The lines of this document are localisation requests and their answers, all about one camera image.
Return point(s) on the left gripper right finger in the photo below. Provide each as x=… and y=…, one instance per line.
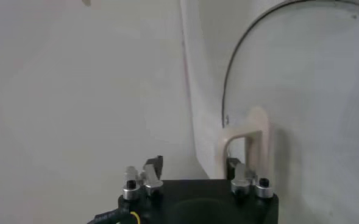
x=243, y=182

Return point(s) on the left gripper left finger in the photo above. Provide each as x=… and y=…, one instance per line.
x=150, y=176

